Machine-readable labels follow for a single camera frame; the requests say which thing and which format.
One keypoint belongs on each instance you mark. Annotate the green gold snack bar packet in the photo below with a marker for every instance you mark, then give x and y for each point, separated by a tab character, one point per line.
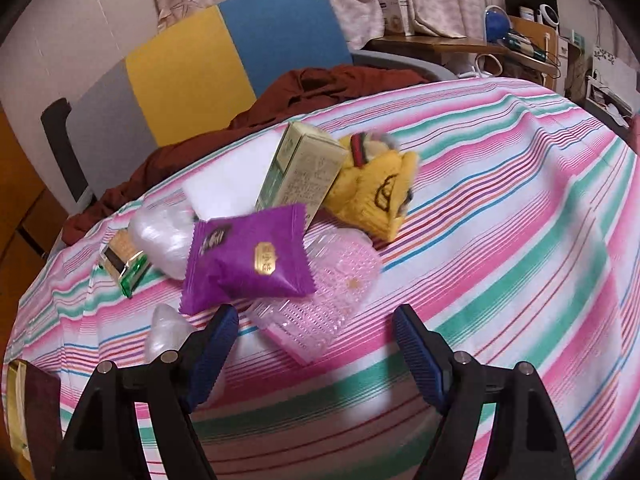
122	260

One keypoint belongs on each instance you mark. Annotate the small white printed box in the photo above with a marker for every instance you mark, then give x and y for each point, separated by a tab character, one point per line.
395	12

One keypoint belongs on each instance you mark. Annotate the wooden desk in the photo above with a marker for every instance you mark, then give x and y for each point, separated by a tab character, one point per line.
435	45

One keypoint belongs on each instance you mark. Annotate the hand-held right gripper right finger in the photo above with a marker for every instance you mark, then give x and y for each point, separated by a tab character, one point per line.
422	365

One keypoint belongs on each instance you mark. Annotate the grey yellow blue chair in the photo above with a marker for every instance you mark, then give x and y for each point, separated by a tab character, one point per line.
190	65

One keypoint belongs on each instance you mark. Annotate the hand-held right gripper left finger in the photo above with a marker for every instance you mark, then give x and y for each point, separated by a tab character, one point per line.
215	350

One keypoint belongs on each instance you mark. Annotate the yellow snack packet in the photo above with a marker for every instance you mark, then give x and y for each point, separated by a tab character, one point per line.
375	195

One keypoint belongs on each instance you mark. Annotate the black rolled mat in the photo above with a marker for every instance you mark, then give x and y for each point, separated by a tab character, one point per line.
60	145

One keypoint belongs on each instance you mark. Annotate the round white mirror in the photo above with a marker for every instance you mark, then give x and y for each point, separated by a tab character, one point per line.
547	15

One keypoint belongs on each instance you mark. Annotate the striped tablecloth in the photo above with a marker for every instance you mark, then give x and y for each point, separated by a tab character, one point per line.
500	260

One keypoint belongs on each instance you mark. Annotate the white storage rack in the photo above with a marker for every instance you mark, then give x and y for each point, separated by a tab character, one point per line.
607	90

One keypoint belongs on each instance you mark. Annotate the purple snack packet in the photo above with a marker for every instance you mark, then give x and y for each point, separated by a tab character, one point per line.
245	260

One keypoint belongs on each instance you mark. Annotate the clear plastic tray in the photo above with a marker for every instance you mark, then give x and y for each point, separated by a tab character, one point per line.
330	300

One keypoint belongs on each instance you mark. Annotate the pale green carton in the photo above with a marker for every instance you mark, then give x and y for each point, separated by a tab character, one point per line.
305	175

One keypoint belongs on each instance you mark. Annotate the gold tin box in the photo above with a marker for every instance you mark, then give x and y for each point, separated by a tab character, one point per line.
40	410

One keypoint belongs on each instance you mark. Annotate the red-brown cloth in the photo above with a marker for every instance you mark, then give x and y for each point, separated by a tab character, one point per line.
310	95

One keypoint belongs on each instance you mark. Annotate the wooden wardrobe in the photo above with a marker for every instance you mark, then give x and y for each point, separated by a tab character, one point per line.
20	200

